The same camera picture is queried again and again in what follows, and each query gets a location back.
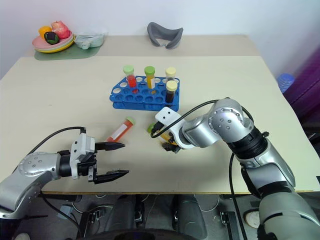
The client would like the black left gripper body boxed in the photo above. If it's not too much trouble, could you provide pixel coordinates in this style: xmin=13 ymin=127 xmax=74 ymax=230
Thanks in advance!
xmin=76 ymin=151 xmax=99 ymax=185

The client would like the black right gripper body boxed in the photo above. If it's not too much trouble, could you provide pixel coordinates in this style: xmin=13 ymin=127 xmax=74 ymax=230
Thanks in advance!
xmin=167 ymin=140 xmax=182 ymax=154

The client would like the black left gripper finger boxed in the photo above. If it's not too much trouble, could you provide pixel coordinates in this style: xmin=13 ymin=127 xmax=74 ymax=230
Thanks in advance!
xmin=94 ymin=141 xmax=126 ymax=152
xmin=93 ymin=169 xmax=130 ymax=186

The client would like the green-capped labelled yellow tube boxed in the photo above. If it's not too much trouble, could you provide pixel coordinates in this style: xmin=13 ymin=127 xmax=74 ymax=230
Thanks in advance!
xmin=147 ymin=122 xmax=176 ymax=147

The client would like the blue test tube rack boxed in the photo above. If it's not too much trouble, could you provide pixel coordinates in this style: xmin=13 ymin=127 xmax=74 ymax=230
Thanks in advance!
xmin=109 ymin=76 xmax=181 ymax=112

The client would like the green-capped labelled red tube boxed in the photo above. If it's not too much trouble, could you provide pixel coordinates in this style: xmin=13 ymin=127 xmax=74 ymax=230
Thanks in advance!
xmin=105 ymin=116 xmax=136 ymax=143

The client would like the dark rounded shape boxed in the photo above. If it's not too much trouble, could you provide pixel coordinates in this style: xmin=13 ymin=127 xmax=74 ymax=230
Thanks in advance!
xmin=174 ymin=193 xmax=209 ymax=238
xmin=102 ymin=193 xmax=138 ymax=234

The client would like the cream-capped dark liquid tube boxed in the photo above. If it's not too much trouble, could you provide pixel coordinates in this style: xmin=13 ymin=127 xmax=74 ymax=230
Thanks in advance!
xmin=165 ymin=80 xmax=179 ymax=104

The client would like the green-capped yellow liquid tube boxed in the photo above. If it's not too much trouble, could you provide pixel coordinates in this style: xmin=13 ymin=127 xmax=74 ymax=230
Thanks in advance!
xmin=143 ymin=65 xmax=157 ymax=91

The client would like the green-capped red liquid tube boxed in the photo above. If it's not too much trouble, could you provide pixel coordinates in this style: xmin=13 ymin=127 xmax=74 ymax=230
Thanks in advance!
xmin=122 ymin=64 xmax=138 ymax=89

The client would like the cream-capped clear tube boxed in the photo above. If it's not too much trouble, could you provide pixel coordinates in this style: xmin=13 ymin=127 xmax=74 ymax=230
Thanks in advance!
xmin=165 ymin=66 xmax=178 ymax=85

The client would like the green table mat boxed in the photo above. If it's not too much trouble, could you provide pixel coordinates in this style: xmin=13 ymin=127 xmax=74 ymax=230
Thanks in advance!
xmin=33 ymin=34 xmax=106 ymax=62

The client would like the white round object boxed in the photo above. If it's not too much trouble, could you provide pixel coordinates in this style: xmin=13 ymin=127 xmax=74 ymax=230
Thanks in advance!
xmin=243 ymin=208 xmax=261 ymax=230

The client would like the yellow plate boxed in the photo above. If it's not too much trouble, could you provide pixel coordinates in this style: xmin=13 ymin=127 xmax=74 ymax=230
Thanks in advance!
xmin=34 ymin=37 xmax=77 ymax=54

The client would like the clear plastic bag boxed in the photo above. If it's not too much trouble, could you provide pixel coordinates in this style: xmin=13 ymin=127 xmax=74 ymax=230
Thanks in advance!
xmin=74 ymin=31 xmax=106 ymax=50

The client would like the light green plate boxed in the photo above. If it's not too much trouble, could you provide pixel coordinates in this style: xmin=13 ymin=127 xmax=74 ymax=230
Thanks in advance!
xmin=33 ymin=34 xmax=76 ymax=52

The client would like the grey headset face pad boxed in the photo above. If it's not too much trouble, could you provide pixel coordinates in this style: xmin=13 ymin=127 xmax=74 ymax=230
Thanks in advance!
xmin=146 ymin=21 xmax=185 ymax=51

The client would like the dark toy eggplant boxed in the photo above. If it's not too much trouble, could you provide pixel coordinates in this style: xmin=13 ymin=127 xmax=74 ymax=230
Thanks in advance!
xmin=43 ymin=30 xmax=61 ymax=45

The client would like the pink plate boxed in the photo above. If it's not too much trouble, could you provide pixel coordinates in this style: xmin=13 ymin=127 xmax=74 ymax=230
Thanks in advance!
xmin=32 ymin=31 xmax=75 ymax=51

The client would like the red toy apple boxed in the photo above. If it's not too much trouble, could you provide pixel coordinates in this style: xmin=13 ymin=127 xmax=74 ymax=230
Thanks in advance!
xmin=50 ymin=20 xmax=70 ymax=40

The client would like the blue water bottle cap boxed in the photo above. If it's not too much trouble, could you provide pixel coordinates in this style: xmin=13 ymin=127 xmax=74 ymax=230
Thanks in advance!
xmin=276 ymin=72 xmax=296 ymax=94

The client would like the orange toy pepper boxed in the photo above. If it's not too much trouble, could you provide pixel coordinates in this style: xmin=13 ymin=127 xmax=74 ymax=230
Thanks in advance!
xmin=38 ymin=25 xmax=53 ymax=39

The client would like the purple fabric object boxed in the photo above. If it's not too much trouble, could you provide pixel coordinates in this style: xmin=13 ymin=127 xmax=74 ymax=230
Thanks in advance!
xmin=283 ymin=32 xmax=320 ymax=124

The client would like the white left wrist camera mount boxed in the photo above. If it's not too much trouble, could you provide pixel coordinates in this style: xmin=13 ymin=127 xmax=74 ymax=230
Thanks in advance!
xmin=69 ymin=133 xmax=97 ymax=180

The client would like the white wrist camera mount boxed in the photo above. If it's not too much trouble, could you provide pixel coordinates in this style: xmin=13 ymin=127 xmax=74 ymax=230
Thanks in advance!
xmin=154 ymin=106 xmax=195 ymax=150
xmin=69 ymin=133 xmax=97 ymax=180

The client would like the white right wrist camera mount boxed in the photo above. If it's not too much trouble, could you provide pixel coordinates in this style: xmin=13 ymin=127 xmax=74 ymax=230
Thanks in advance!
xmin=154 ymin=106 xmax=195 ymax=150

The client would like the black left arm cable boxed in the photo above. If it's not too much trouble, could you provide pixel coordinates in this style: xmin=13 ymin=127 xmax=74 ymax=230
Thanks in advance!
xmin=26 ymin=126 xmax=87 ymax=157

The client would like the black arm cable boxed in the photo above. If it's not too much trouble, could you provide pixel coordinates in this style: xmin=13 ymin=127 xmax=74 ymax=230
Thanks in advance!
xmin=26 ymin=126 xmax=87 ymax=157
xmin=149 ymin=97 xmax=254 ymax=240

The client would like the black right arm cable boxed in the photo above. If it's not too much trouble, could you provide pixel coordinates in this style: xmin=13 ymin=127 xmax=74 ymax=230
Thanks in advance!
xmin=149 ymin=97 xmax=254 ymax=240

